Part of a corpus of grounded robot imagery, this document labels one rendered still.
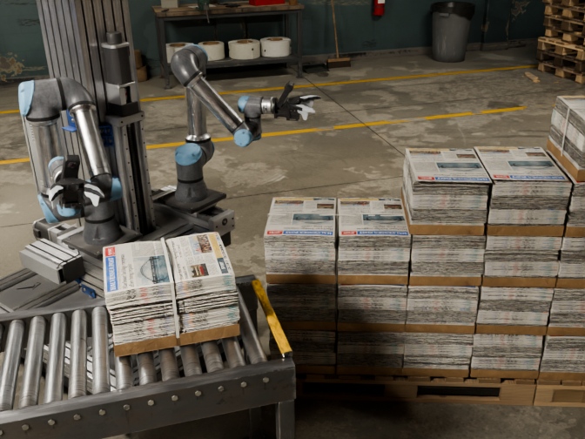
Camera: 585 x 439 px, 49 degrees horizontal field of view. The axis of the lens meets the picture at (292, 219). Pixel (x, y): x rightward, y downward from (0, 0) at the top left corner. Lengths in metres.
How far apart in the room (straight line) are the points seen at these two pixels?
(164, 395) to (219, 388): 0.15
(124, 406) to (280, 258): 1.00
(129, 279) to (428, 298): 1.29
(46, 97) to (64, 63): 0.37
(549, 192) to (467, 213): 0.31
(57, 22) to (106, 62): 0.23
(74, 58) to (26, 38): 6.26
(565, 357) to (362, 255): 0.99
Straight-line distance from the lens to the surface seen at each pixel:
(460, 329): 2.83
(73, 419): 1.91
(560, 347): 2.98
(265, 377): 1.91
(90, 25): 2.67
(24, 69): 9.03
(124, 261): 2.04
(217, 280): 1.91
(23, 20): 8.92
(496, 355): 2.94
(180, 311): 1.96
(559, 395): 3.14
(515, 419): 3.06
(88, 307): 2.29
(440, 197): 2.52
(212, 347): 2.01
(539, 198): 2.61
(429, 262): 2.64
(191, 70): 2.76
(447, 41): 9.49
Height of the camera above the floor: 1.99
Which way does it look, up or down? 26 degrees down
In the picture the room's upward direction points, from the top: 1 degrees counter-clockwise
